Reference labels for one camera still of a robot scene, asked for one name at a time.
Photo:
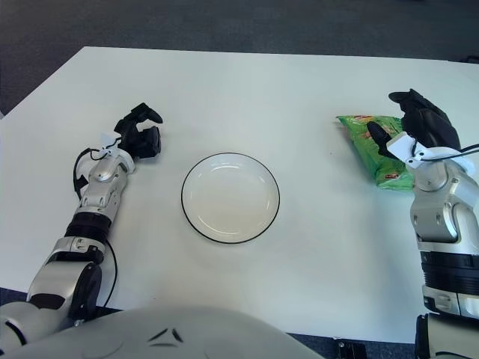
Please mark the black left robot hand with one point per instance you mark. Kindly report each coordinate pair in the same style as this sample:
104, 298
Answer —
144, 142

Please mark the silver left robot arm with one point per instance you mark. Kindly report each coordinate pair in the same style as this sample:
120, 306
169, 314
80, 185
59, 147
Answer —
99, 179

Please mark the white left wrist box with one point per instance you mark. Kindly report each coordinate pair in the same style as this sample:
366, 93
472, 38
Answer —
108, 142

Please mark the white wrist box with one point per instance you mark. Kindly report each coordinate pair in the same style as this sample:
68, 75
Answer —
400, 147
108, 142

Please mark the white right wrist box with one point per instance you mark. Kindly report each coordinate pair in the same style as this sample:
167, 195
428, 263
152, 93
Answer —
400, 147

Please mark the black table bracket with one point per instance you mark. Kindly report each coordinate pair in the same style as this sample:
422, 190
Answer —
351, 350

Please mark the green snack bag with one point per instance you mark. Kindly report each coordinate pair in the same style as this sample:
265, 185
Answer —
359, 149

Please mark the white plate with black rim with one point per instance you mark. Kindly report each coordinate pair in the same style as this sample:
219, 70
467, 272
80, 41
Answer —
230, 198

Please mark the grey robot torso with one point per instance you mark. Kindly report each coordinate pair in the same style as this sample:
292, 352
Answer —
168, 336

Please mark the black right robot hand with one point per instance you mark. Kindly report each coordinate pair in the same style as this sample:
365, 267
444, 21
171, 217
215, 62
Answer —
430, 123

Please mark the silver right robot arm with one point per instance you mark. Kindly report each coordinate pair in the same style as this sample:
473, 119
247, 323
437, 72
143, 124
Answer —
441, 209

